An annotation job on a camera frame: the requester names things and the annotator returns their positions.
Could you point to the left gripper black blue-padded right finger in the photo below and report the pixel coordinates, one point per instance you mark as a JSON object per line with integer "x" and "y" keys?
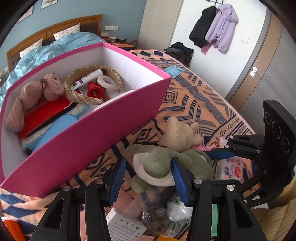
{"x": 235, "y": 219}

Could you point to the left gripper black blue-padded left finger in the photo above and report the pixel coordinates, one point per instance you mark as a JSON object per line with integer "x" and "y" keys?
{"x": 61, "y": 221}

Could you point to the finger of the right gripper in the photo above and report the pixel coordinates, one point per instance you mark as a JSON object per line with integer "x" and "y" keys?
{"x": 245, "y": 146}

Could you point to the beige fluffy plush toy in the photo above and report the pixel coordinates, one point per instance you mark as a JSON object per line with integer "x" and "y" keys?
{"x": 180, "y": 136}

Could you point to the green frog plush toy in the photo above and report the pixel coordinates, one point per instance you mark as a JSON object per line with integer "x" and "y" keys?
{"x": 152, "y": 165}

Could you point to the floral tissue pack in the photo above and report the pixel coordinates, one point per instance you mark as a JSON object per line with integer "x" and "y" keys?
{"x": 233, "y": 168}

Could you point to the yellow puffy jacket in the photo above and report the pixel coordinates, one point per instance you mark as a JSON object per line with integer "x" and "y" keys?
{"x": 277, "y": 220}

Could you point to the white printed paper box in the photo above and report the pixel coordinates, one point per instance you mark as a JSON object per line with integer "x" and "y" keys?
{"x": 122, "y": 227}

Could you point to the wooden wardrobe door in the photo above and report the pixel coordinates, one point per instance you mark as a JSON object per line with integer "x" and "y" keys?
{"x": 268, "y": 75}

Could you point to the clear plastic bag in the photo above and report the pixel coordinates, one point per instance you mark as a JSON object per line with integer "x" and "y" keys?
{"x": 167, "y": 221}

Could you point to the blue slipper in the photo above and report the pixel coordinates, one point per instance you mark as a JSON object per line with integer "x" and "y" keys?
{"x": 59, "y": 125}

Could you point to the pink storage box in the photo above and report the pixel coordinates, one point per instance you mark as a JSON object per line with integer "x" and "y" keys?
{"x": 144, "y": 87}

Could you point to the blue card packet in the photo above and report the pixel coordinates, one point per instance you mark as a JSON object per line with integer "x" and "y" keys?
{"x": 173, "y": 71}

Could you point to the dark clothes pile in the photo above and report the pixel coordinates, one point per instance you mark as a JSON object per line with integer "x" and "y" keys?
{"x": 180, "y": 52}

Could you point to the red flat pouch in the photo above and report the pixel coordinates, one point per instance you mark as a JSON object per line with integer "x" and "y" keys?
{"x": 44, "y": 114}

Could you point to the lilac hanging hoodie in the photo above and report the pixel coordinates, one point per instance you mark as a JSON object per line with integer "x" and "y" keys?
{"x": 222, "y": 28}

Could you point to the black hanging jacket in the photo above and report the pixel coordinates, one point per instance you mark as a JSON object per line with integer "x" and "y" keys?
{"x": 198, "y": 33}

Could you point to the red plastic cup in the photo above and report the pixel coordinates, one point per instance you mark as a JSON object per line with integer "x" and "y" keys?
{"x": 94, "y": 90}

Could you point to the pink dotted plush bear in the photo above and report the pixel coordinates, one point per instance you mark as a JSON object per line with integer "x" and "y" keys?
{"x": 49, "y": 87}

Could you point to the white tape roll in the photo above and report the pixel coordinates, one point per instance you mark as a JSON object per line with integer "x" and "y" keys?
{"x": 106, "y": 82}

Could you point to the plaid woven round basket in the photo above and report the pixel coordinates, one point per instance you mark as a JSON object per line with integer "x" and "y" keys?
{"x": 78, "y": 98}

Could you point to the white blue cream tube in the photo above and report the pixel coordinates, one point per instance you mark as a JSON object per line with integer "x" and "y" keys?
{"x": 86, "y": 79}

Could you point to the light blue duvet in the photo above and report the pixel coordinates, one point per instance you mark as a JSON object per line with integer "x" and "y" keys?
{"x": 42, "y": 54}

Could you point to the wooden headboard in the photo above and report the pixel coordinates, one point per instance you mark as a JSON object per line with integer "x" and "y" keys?
{"x": 91, "y": 24}

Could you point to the black camera box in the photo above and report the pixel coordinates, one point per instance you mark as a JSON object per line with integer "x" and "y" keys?
{"x": 279, "y": 132}

